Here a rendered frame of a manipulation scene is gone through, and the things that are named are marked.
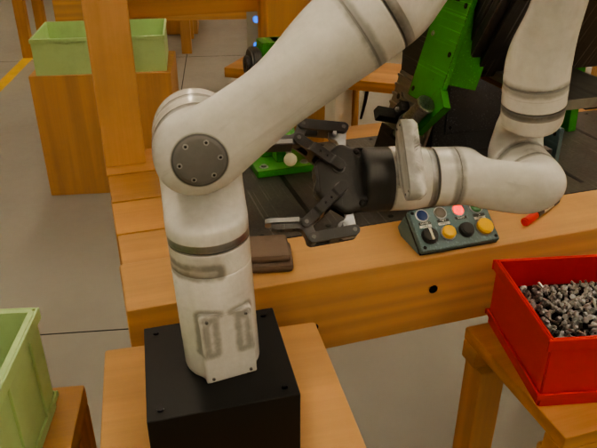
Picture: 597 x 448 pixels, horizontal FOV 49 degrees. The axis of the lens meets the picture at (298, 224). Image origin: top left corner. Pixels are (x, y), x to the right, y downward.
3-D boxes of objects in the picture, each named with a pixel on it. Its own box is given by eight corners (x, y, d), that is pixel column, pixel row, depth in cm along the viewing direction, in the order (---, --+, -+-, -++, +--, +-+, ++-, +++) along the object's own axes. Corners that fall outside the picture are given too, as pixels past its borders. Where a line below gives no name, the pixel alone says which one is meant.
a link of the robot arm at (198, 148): (369, -25, 58) (343, -38, 66) (130, 155, 62) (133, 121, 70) (417, 59, 63) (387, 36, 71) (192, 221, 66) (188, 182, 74)
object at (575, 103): (633, 108, 117) (638, 92, 116) (557, 118, 113) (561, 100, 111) (508, 57, 150) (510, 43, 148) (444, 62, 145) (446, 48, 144)
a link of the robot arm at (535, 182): (439, 227, 75) (417, 187, 83) (565, 220, 77) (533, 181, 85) (449, 173, 71) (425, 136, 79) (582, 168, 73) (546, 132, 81)
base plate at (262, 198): (726, 176, 145) (728, 167, 144) (237, 255, 115) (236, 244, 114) (595, 116, 180) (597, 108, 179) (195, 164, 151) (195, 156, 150)
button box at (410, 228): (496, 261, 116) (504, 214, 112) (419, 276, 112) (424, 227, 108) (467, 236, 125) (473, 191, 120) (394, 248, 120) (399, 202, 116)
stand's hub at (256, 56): (264, 87, 134) (263, 51, 131) (250, 89, 134) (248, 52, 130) (255, 77, 141) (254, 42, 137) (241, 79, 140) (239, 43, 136)
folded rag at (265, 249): (290, 247, 114) (290, 232, 112) (293, 272, 107) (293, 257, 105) (231, 250, 113) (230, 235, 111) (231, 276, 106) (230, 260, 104)
